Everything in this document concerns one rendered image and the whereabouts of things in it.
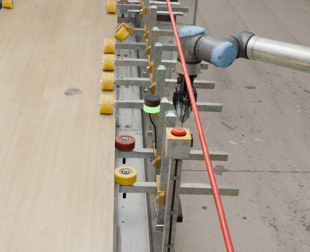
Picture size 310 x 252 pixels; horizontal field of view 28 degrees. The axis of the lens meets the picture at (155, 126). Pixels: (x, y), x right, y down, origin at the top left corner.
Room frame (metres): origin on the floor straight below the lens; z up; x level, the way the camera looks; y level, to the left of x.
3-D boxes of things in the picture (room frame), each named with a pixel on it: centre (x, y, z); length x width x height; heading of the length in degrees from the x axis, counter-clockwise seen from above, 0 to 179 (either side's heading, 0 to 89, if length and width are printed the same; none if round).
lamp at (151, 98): (2.15, 0.02, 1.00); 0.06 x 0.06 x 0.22; 5
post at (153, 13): (3.15, 0.05, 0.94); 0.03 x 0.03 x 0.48; 5
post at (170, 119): (1.90, -0.05, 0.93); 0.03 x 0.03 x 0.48; 5
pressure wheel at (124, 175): (1.93, 0.09, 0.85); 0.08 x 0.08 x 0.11
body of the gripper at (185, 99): (2.16, -0.11, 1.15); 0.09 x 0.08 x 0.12; 5
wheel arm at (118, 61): (2.94, 0.01, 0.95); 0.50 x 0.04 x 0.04; 95
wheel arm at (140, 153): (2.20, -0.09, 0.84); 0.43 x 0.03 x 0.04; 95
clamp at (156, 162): (2.17, -0.02, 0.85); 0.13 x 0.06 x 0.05; 5
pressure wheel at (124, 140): (2.18, 0.11, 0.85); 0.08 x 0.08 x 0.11
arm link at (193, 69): (2.16, -0.11, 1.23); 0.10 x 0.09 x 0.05; 95
